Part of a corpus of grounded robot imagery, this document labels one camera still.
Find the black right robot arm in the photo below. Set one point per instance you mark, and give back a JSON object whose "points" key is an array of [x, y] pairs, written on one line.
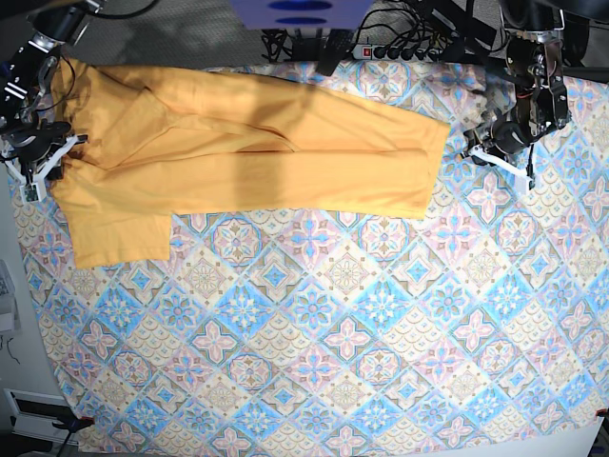
{"points": [[26, 77]]}

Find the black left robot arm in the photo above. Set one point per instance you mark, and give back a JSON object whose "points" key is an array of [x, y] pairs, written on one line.
{"points": [[533, 64]]}

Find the blue base panel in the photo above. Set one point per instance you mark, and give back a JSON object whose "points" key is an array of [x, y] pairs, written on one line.
{"points": [[292, 14]]}

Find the patterned blue tile tablecloth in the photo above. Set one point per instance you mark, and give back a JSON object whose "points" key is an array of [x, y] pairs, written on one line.
{"points": [[295, 332]]}

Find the black clamp bottom left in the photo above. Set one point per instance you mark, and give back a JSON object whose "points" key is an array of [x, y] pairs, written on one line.
{"points": [[71, 423]]}

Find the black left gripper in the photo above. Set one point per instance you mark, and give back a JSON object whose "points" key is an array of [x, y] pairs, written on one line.
{"points": [[496, 141]]}

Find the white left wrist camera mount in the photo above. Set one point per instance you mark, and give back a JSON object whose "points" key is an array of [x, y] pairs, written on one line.
{"points": [[525, 179]]}

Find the yellow T-shirt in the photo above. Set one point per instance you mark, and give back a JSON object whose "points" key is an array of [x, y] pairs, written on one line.
{"points": [[167, 141]]}

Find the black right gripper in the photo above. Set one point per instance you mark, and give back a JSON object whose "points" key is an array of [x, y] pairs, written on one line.
{"points": [[32, 148]]}

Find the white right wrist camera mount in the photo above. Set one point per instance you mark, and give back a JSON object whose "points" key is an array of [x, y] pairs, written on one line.
{"points": [[35, 190]]}

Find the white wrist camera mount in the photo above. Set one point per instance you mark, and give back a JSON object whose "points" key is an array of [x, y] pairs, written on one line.
{"points": [[525, 179], [35, 190]]}

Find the white power strip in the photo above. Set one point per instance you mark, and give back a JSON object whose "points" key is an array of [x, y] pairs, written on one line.
{"points": [[385, 53]]}

